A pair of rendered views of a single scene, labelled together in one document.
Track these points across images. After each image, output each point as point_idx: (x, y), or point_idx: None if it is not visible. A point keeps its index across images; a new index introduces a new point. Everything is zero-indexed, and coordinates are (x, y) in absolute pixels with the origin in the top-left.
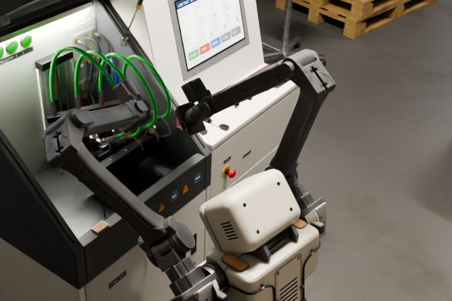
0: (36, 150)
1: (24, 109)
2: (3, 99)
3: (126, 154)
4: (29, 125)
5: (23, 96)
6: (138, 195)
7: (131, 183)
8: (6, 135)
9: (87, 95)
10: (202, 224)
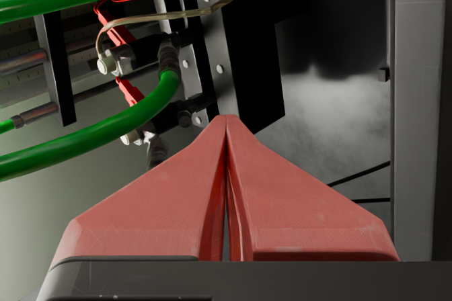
0: (135, 84)
1: (38, 141)
2: (6, 207)
3: (224, 8)
4: (79, 115)
5: (2, 153)
6: (395, 139)
7: None
8: (92, 170)
9: None
10: None
